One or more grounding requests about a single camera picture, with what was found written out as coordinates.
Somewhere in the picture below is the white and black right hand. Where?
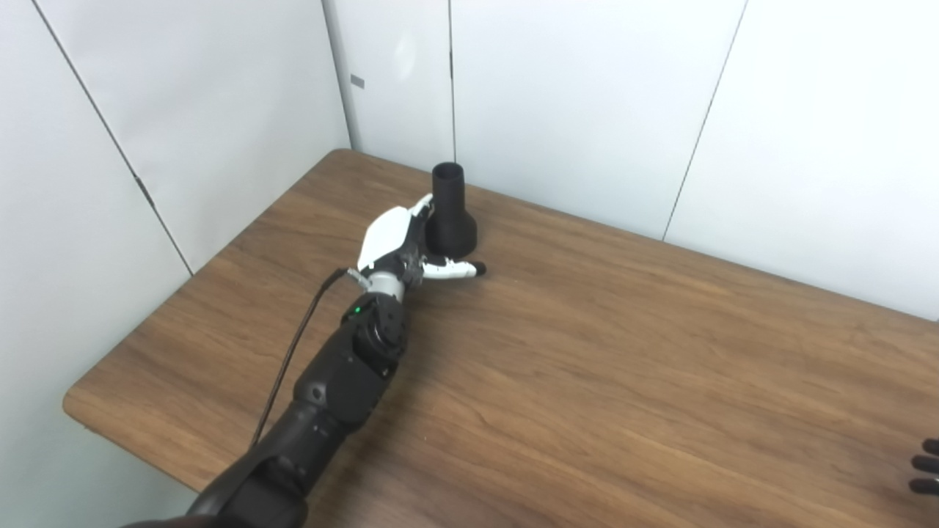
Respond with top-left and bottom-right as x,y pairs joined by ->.
909,438 -> 939,496

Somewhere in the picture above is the white and black left hand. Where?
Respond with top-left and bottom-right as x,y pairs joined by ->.
356,193 -> 488,284

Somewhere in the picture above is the black flared nozzle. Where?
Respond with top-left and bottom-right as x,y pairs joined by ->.
425,162 -> 479,258

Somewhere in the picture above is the grey wall corner post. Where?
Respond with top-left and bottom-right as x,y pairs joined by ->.
321,0 -> 362,152

